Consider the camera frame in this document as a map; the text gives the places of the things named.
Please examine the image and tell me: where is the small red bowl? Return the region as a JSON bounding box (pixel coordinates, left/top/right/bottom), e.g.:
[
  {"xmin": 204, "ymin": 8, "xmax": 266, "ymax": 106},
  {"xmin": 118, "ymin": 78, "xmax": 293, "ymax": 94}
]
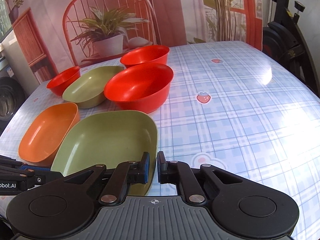
[{"xmin": 46, "ymin": 66, "xmax": 80, "ymax": 97}]

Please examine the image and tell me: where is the large red bowl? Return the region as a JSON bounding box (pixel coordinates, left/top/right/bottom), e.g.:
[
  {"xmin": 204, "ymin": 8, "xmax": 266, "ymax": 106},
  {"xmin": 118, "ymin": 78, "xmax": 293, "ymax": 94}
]
[{"xmin": 104, "ymin": 63, "xmax": 174, "ymax": 113}]

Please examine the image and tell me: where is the orange plate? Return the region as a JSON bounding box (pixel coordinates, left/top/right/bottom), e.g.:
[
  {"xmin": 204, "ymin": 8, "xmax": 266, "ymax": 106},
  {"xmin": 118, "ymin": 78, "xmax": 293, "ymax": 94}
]
[{"xmin": 18, "ymin": 102, "xmax": 80, "ymax": 167}]

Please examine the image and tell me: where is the printed backdrop cloth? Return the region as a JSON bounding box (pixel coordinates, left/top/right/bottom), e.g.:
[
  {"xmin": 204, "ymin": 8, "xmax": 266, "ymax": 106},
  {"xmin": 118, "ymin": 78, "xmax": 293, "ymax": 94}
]
[{"xmin": 1, "ymin": 0, "xmax": 263, "ymax": 82}]

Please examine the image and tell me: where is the washing machine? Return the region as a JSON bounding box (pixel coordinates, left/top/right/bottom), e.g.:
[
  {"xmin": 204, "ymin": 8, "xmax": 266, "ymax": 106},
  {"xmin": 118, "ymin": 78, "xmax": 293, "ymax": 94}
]
[{"xmin": 1, "ymin": 30, "xmax": 30, "ymax": 132}]

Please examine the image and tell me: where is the black exercise bike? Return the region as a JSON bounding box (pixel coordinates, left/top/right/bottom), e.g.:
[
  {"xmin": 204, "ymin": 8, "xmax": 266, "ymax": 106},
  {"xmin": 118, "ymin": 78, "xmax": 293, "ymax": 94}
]
[{"xmin": 262, "ymin": 0, "xmax": 319, "ymax": 96}]

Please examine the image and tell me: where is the medium red bowl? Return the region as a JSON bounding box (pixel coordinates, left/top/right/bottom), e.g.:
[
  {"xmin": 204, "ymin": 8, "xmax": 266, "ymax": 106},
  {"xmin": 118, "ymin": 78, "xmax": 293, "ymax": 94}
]
[{"xmin": 120, "ymin": 45, "xmax": 170, "ymax": 68}]

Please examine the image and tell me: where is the plaid tablecloth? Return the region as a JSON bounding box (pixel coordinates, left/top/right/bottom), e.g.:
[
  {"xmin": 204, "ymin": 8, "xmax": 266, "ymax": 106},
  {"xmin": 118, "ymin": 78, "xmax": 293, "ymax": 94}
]
[{"xmin": 1, "ymin": 41, "xmax": 319, "ymax": 239}]

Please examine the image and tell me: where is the small green plate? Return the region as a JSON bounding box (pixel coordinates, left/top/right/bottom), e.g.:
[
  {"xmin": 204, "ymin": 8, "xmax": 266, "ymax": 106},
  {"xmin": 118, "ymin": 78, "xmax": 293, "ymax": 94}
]
[{"xmin": 62, "ymin": 66, "xmax": 124, "ymax": 109}]

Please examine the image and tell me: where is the large green plate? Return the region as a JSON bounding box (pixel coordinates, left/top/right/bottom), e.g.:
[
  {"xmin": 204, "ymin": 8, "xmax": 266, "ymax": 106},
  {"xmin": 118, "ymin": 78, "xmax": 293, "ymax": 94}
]
[{"xmin": 51, "ymin": 111, "xmax": 158, "ymax": 196}]

